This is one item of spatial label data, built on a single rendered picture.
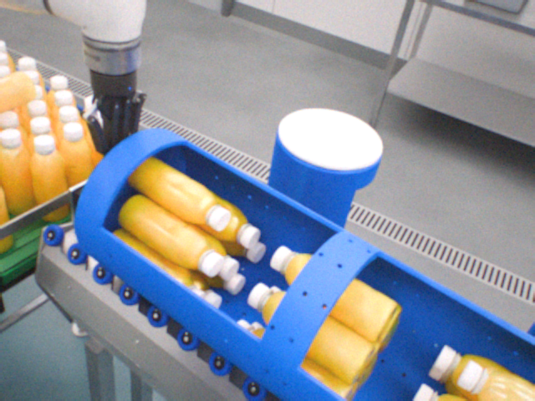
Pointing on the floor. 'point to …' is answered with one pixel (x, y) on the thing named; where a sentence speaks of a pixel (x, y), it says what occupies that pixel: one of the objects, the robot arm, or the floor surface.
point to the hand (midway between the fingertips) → (117, 164)
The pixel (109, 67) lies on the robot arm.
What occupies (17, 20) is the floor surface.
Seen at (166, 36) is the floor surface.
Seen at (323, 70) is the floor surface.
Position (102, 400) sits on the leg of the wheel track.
